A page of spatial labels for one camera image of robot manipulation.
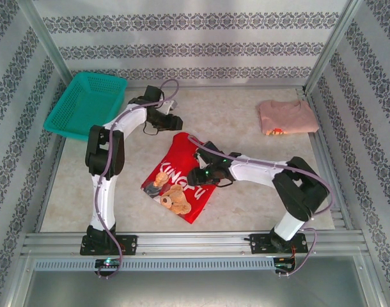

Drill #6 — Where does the left gripper thin black cable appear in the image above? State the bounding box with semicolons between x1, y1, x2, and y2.
141;122;161;136

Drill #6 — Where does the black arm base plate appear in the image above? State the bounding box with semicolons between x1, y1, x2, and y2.
79;235;138;256
249;233;309;255

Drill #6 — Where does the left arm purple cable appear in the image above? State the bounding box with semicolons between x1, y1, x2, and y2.
95;79;180;279

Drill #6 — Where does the grey metal panel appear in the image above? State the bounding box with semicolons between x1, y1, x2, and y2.
22;271;378;307

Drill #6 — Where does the aluminium frame post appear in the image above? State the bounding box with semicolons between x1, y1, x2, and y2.
15;0;75;86
302;0;366;94

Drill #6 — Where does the aluminium side rail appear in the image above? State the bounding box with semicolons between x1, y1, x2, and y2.
305;91;354;231
35;136;68;233

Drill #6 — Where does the small circuit board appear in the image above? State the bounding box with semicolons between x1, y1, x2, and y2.
95;258;122;269
273;256;297;273

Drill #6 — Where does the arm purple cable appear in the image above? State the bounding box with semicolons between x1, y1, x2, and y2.
187;136;333;278
95;79;180;279

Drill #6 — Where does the red bear print t-shirt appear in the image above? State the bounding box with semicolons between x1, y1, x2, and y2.
141;132;217;224

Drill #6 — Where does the teal plastic basket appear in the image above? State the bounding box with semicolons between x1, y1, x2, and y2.
43;71;129;142

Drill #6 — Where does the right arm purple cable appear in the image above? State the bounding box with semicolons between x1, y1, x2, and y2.
187;136;333;278

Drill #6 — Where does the grey slotted cable duct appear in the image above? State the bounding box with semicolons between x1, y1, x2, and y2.
33;257;295;272

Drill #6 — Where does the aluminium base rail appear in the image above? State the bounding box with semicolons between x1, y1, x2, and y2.
20;230;366;256

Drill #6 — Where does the aluminium back beam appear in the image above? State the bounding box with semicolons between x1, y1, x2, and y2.
126;83;306;92

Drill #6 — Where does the folded pink t-shirt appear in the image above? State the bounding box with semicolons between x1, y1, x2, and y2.
257;99;321;137

